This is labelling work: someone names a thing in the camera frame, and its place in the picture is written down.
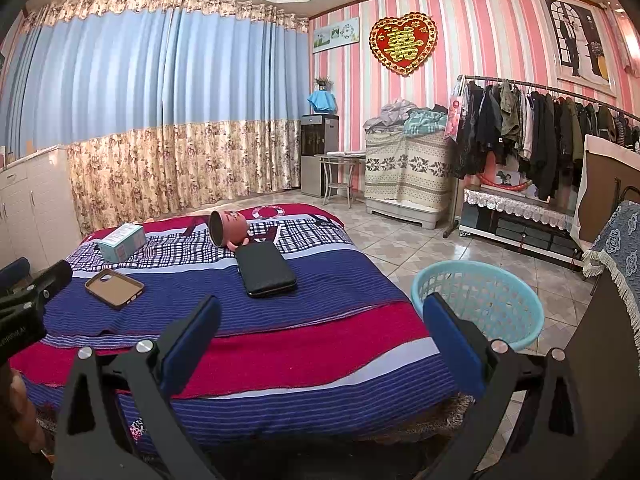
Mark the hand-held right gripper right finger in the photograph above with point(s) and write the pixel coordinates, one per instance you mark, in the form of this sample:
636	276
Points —
452	345

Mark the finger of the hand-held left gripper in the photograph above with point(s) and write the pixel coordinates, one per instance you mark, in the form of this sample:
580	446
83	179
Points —
50	277
14	270

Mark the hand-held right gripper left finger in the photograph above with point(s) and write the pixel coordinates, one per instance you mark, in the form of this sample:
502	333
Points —
192	340

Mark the light blue plastic basket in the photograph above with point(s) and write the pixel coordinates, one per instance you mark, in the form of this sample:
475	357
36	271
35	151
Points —
480	300

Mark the person's left hand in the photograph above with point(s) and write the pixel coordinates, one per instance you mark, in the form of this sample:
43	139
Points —
17	415

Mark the beige phone case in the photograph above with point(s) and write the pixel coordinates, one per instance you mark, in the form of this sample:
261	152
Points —
114	289

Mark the white cabinet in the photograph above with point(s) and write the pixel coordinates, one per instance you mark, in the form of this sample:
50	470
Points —
35	205

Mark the teal cardboard box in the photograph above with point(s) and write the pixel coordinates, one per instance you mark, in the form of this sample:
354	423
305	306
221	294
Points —
121	244

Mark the plaid bed sheet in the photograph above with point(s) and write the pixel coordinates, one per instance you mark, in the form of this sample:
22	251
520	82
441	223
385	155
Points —
190	247

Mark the black wallet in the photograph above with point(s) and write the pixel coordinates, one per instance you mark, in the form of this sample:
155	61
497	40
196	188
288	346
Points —
265	270

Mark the pink cup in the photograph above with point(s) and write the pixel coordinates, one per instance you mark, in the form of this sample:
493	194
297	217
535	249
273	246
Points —
227	230

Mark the lace covered low cabinet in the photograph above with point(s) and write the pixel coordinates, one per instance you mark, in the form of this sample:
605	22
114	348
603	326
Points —
520	225

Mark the red toy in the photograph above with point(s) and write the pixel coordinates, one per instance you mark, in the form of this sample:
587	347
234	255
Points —
500	182

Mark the cloth covered appliance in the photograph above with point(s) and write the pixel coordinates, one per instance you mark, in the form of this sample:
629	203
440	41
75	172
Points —
407	175

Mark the blue patterned fringed cloth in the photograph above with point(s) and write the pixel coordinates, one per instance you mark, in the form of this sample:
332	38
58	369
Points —
617	245

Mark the blue floral curtain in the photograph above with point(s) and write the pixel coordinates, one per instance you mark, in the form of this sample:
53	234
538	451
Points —
160	100

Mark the white framed brown board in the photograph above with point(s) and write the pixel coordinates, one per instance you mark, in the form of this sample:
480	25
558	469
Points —
602	190

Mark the water dispenser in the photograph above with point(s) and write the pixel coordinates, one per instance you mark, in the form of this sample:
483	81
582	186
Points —
317	155

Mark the rack of hanging clothes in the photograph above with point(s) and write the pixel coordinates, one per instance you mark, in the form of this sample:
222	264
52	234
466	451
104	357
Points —
540	130

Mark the pile of clothes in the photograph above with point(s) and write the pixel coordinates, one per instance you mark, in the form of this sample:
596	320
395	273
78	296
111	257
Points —
405	117

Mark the pink hanging bag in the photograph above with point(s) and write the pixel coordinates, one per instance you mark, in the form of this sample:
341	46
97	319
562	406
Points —
454	112

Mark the small potted plant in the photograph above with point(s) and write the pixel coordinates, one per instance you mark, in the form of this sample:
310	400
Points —
323	83

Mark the red heart wall decoration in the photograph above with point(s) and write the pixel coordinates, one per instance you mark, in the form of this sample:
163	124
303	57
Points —
404	45

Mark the window print wall poster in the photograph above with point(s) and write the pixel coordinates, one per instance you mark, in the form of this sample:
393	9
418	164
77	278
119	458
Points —
580	42

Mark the wall picture clock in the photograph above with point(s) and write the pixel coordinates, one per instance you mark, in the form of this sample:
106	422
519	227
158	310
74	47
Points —
336	35

